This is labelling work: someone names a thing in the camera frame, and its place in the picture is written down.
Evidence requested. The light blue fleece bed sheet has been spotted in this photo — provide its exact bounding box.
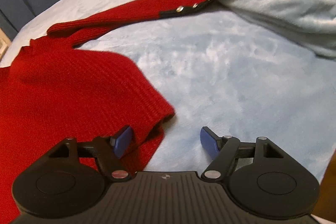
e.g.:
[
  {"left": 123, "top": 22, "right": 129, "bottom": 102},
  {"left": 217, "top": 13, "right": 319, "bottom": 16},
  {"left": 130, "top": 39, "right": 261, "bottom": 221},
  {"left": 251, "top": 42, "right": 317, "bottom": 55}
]
[{"left": 0, "top": 0, "right": 336, "bottom": 183}]

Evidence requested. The red knit sweater dress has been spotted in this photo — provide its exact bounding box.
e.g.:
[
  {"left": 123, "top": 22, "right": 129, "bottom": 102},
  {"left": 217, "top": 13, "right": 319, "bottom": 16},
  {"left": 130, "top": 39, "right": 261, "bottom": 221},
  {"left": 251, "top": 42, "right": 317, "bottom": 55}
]
[{"left": 1, "top": 0, "right": 216, "bottom": 223}]

